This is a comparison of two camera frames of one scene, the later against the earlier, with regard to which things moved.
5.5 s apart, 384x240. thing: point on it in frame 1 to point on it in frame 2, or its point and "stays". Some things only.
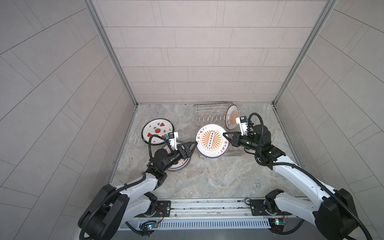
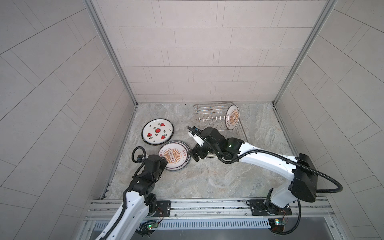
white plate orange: [232, 113] stays
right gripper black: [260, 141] to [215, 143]
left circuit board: [152, 226] stays
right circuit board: [277, 224] stays
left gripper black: [182, 151] to [162, 166]
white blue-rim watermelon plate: [156, 126] stays
